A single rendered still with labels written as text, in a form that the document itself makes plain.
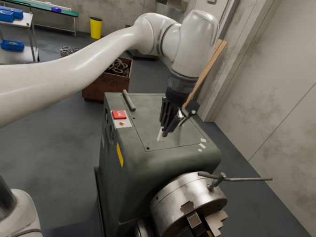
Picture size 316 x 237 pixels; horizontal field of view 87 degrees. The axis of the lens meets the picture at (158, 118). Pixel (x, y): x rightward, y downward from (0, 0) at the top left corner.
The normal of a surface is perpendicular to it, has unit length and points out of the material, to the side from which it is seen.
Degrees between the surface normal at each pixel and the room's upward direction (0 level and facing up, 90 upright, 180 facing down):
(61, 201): 0
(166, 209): 62
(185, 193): 26
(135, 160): 0
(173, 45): 89
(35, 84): 55
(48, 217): 0
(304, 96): 90
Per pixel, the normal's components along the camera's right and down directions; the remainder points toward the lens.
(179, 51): -0.78, 0.20
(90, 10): 0.29, 0.62
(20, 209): 0.87, -0.43
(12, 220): 0.83, -0.14
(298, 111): -0.92, -0.01
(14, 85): 0.66, -0.12
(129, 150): 0.25, -0.79
